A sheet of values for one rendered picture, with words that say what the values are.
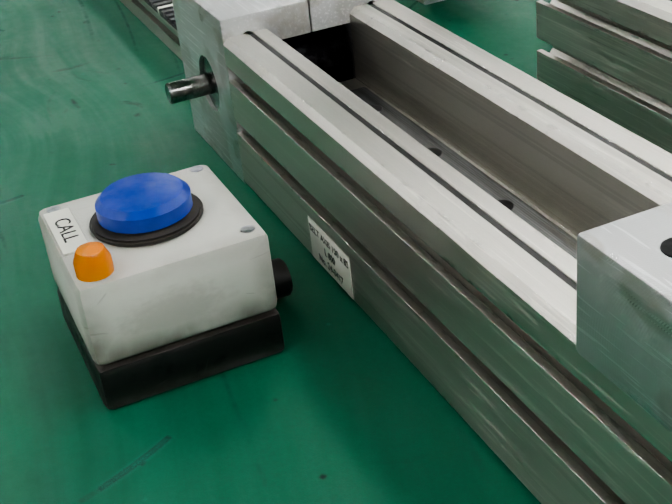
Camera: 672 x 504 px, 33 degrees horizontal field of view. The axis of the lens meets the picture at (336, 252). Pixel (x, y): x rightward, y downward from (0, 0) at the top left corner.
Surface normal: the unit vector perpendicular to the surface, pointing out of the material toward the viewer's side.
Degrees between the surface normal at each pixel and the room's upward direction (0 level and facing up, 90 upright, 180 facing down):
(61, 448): 0
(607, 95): 90
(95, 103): 0
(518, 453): 90
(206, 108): 90
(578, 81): 90
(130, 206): 3
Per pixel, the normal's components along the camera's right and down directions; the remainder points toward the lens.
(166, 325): 0.41, 0.43
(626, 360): -0.91, 0.29
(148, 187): -0.06, -0.87
